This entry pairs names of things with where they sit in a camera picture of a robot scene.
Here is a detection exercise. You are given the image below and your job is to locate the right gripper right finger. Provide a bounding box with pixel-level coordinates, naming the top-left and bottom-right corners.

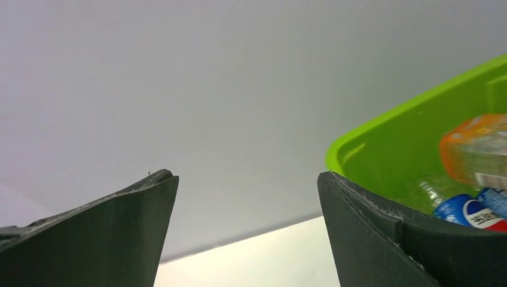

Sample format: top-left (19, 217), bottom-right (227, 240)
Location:
top-left (317, 172), bottom-right (506, 286)

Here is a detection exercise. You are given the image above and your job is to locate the pepsi bottle blue cap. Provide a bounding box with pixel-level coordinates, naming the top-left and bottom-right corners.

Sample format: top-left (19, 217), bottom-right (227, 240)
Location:
top-left (417, 176), bottom-right (506, 232)

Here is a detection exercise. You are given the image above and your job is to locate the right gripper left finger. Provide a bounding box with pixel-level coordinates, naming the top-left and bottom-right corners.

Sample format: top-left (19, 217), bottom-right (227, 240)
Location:
top-left (1, 169), bottom-right (179, 286)

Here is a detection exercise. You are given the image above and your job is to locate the large orange tea bottle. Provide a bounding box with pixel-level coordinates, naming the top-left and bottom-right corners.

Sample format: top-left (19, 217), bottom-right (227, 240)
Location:
top-left (438, 114), bottom-right (506, 190)

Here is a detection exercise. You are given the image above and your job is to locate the green plastic bin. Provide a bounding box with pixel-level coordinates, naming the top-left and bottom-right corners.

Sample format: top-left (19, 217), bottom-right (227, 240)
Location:
top-left (326, 56), bottom-right (506, 217)

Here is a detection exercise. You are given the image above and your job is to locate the blue label crushed bottle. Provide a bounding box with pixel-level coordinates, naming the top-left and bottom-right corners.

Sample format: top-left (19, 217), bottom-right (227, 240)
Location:
top-left (477, 188), bottom-right (507, 219)

